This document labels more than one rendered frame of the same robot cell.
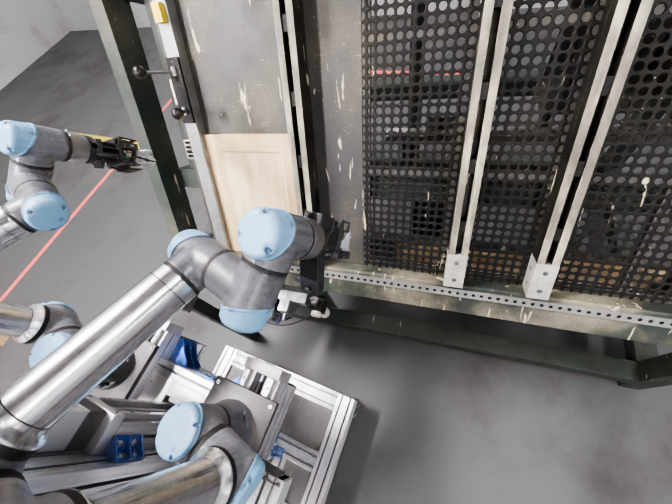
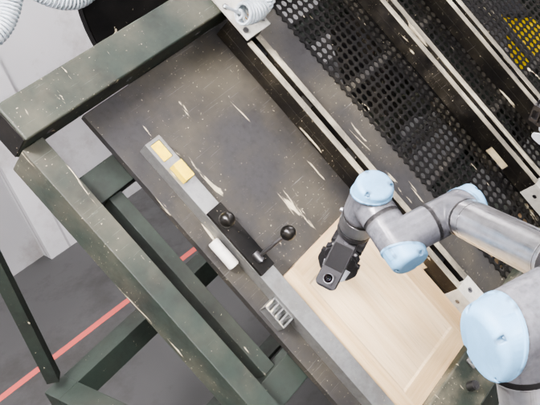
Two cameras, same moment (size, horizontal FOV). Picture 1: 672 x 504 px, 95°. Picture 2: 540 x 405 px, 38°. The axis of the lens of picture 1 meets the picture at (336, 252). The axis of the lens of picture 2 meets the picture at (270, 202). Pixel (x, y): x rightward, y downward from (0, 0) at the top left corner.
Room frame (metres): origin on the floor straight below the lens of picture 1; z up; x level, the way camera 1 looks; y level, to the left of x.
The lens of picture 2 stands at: (0.70, 1.82, 2.40)
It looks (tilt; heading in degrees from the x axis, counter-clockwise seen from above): 29 degrees down; 283
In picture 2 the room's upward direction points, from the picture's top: 20 degrees counter-clockwise
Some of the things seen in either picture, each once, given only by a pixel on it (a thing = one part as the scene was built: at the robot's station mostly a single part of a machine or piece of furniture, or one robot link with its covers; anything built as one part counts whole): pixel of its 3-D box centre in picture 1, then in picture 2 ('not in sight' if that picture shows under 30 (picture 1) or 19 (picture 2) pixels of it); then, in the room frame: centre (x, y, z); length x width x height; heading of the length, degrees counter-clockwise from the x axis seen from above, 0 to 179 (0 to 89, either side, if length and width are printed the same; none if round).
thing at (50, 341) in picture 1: (67, 355); not in sight; (0.52, 0.85, 1.20); 0.13 x 0.12 x 0.14; 25
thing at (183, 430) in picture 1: (193, 431); not in sight; (0.17, 0.49, 1.20); 0.13 x 0.12 x 0.14; 33
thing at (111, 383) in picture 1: (101, 363); not in sight; (0.52, 0.85, 1.09); 0.15 x 0.15 x 0.10
